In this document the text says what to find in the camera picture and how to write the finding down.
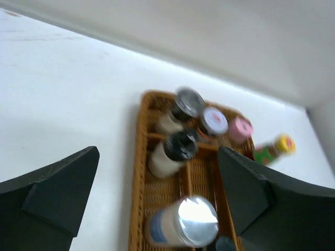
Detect black-cap pepper jar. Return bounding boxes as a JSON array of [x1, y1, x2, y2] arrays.
[[215, 235, 236, 251]]

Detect white-lid sauce jar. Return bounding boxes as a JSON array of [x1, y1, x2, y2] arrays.
[[197, 107, 228, 143]]

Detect black-top salt grinder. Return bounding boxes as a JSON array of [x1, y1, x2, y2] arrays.
[[155, 87, 205, 135]]

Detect brown wicker divided basket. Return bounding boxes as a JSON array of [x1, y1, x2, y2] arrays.
[[128, 90, 254, 250]]

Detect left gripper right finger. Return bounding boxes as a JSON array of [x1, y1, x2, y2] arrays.
[[218, 147, 334, 250]]

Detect silver-lid jar white beads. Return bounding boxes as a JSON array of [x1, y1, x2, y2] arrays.
[[144, 196, 219, 248]]

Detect pink-cap spice shaker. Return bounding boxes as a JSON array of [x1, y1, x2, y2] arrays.
[[226, 116, 254, 145]]

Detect green-label chili sauce bottle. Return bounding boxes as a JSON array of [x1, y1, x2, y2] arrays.
[[252, 134, 296, 166]]

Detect small black round bottle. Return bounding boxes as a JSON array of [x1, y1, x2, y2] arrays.
[[148, 129, 198, 179]]

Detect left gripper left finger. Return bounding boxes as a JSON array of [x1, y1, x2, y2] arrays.
[[1, 146, 99, 250]]

